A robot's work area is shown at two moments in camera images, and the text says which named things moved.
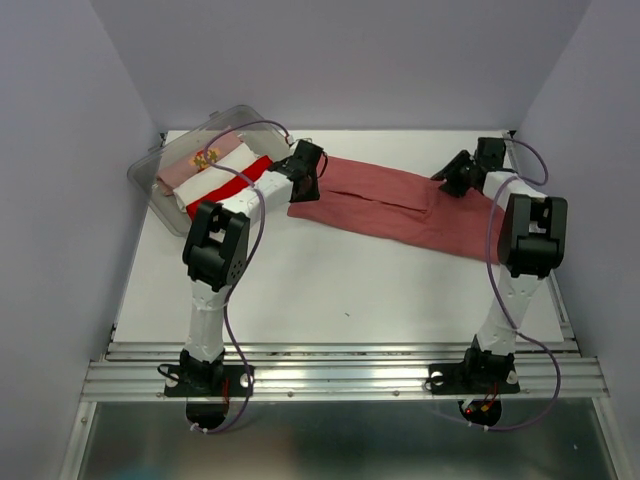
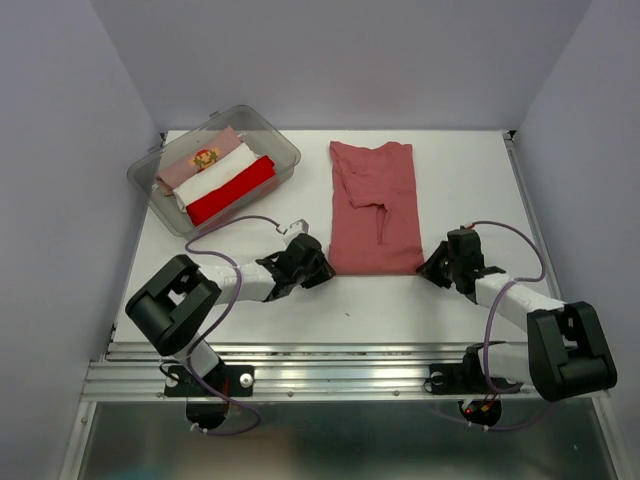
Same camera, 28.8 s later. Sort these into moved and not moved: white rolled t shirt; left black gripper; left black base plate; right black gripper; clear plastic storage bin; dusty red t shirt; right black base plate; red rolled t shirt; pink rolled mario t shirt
Moved: left black gripper; right black gripper; dusty red t shirt
Not moved: right black base plate; clear plastic storage bin; left black base plate; red rolled t shirt; pink rolled mario t shirt; white rolled t shirt
